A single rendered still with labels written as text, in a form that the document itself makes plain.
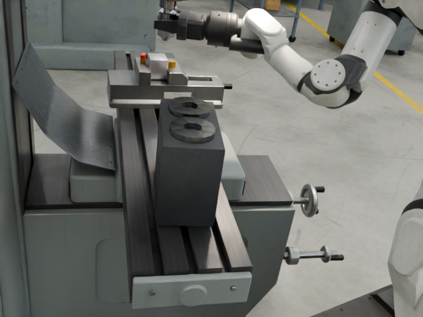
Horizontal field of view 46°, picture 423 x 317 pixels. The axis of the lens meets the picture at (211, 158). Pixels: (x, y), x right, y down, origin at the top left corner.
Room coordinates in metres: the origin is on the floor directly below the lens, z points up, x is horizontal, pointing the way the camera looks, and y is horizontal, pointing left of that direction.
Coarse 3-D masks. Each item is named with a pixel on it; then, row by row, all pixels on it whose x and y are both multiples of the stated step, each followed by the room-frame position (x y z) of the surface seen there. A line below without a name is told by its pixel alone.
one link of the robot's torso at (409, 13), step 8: (384, 0) 1.06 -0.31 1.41; (392, 0) 1.04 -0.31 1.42; (400, 0) 1.02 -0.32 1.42; (408, 0) 0.99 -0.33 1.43; (416, 0) 0.96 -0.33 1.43; (400, 8) 1.05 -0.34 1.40; (408, 8) 1.00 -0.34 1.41; (416, 8) 0.97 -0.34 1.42; (408, 16) 1.00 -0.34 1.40; (416, 16) 0.97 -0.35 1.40; (416, 24) 0.98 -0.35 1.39
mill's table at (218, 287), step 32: (128, 64) 1.74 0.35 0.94; (128, 128) 1.19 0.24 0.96; (128, 160) 1.03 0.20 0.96; (128, 192) 0.89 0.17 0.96; (224, 192) 0.95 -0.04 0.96; (128, 224) 0.78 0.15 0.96; (224, 224) 0.83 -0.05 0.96; (128, 256) 0.72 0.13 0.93; (160, 256) 0.73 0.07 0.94; (192, 256) 0.74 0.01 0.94; (224, 256) 0.76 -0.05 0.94; (128, 288) 0.69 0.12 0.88; (160, 288) 0.65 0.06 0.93; (192, 288) 0.66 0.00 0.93; (224, 288) 0.68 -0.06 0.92
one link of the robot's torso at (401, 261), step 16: (400, 224) 0.85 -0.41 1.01; (416, 224) 0.81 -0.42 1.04; (400, 240) 0.82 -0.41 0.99; (416, 240) 0.80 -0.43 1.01; (400, 256) 0.81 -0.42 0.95; (416, 256) 0.79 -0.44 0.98; (400, 272) 0.80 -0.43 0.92; (416, 272) 0.79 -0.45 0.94; (400, 288) 0.83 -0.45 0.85; (416, 288) 0.78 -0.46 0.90; (400, 304) 0.83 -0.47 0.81; (416, 304) 0.80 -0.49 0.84
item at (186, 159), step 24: (168, 120) 0.90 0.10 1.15; (192, 120) 0.89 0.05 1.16; (216, 120) 0.93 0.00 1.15; (168, 144) 0.80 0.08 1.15; (192, 144) 0.81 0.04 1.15; (216, 144) 0.83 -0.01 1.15; (168, 168) 0.79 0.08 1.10; (192, 168) 0.80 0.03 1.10; (216, 168) 0.81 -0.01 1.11; (168, 192) 0.79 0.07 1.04; (192, 192) 0.80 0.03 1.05; (216, 192) 0.81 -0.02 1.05; (168, 216) 0.80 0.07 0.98; (192, 216) 0.80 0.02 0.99
